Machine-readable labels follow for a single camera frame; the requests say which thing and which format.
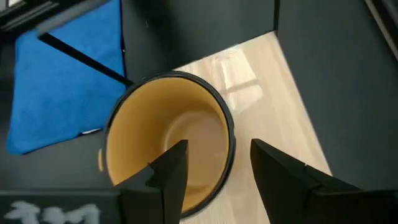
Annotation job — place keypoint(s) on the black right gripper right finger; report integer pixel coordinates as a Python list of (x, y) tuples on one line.
[(286, 186)]

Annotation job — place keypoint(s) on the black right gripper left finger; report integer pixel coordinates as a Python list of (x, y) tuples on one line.
[(168, 180)]

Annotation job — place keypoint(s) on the orange enamel mug black rim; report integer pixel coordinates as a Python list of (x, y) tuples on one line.
[(140, 124)]

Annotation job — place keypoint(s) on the blue cloth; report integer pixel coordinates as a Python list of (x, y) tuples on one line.
[(56, 93)]

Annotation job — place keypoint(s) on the black aluminium rig frame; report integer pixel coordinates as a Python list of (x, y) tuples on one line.
[(18, 15)]

